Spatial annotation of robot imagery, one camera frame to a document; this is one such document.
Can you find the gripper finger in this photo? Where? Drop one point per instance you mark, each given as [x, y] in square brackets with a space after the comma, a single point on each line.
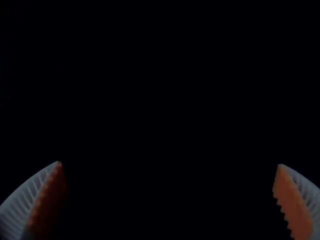
[297, 205]
[30, 207]

